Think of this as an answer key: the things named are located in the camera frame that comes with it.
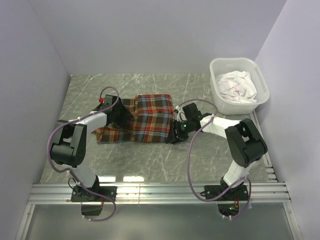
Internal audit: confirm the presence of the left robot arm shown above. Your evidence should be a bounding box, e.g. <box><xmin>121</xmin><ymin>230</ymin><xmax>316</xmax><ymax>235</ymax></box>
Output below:
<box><xmin>46</xmin><ymin>94</ymin><xmax>132</xmax><ymax>201</ymax></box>

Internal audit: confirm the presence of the plaid long sleeve shirt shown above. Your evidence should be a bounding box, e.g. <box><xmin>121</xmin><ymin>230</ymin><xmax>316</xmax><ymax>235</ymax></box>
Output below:
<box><xmin>92</xmin><ymin>94</ymin><xmax>174</xmax><ymax>144</ymax></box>

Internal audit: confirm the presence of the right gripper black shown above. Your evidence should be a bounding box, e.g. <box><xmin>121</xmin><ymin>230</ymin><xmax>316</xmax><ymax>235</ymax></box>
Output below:
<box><xmin>165</xmin><ymin>118</ymin><xmax>193</xmax><ymax>144</ymax></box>

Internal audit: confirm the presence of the aluminium rail frame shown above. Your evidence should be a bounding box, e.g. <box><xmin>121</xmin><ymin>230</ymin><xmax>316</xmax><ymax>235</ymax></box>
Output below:
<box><xmin>14</xmin><ymin>109</ymin><xmax>305</xmax><ymax>240</ymax></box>

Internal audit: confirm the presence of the white shirt in basket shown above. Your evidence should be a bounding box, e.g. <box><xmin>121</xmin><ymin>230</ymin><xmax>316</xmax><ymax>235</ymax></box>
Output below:
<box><xmin>215</xmin><ymin>70</ymin><xmax>258</xmax><ymax>104</ymax></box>

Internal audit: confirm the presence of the white plastic basket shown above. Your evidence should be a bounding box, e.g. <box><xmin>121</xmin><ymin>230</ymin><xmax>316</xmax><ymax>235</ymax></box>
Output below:
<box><xmin>209</xmin><ymin>57</ymin><xmax>270</xmax><ymax>115</ymax></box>

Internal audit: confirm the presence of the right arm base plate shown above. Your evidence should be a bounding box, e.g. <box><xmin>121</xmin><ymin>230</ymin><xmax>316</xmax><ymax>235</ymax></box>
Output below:
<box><xmin>200</xmin><ymin>184</ymin><xmax>249</xmax><ymax>201</ymax></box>

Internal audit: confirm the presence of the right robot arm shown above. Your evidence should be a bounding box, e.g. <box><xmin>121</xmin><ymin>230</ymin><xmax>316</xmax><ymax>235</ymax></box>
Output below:
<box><xmin>166</xmin><ymin>102</ymin><xmax>268</xmax><ymax>200</ymax></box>

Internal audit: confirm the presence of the black box under rail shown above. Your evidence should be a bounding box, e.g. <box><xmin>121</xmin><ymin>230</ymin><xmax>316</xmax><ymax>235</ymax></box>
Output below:
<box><xmin>80</xmin><ymin>201</ymin><xmax>104</xmax><ymax>217</ymax></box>

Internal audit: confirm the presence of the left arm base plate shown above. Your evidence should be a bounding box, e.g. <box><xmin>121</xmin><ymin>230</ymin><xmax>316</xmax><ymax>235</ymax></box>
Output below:
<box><xmin>70</xmin><ymin>185</ymin><xmax>117</xmax><ymax>203</ymax></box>

